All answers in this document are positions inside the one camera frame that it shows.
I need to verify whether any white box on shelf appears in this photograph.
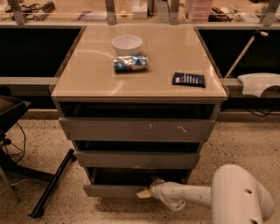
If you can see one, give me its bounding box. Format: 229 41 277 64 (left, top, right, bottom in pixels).
131 0 148 19

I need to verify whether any pink plastic storage box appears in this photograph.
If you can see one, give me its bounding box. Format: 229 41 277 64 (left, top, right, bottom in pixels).
185 0 213 23

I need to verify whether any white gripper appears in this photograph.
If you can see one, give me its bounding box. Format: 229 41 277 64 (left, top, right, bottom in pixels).
136 178 166 200

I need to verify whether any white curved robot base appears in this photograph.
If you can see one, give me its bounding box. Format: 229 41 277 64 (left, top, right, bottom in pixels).
238 73 280 97

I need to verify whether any black power strip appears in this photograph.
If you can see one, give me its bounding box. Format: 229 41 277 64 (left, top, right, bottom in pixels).
33 1 55 21

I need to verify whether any blue white snack bag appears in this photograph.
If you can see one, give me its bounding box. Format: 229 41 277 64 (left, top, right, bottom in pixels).
113 55 148 72

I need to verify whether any grey bottom drawer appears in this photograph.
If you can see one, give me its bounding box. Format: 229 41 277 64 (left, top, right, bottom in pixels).
84 167 191 198

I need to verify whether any grey middle drawer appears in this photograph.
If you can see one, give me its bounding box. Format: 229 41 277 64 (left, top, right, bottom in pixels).
75 150 200 169

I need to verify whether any grey drawer cabinet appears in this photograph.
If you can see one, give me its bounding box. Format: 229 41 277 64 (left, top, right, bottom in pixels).
50 24 228 187

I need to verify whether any black rolling stand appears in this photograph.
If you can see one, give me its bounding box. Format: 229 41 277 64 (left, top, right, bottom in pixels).
0 94 78 219

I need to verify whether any black floor cable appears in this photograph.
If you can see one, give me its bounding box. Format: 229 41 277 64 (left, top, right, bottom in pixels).
3 121 28 163
248 108 277 118

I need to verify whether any white bowl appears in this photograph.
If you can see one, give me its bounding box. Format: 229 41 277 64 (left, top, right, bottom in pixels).
112 35 143 56

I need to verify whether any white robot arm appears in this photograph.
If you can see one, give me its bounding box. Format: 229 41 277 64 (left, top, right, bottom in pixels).
136 164 274 224

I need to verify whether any grey drawer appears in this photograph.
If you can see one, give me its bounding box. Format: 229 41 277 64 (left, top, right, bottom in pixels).
59 117 215 143
75 150 200 169
84 167 191 198

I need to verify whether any grey top drawer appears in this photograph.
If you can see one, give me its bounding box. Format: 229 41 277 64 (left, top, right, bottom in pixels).
59 117 215 143

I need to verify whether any black floor cable right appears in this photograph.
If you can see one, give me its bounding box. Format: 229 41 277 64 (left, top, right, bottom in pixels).
248 108 277 118

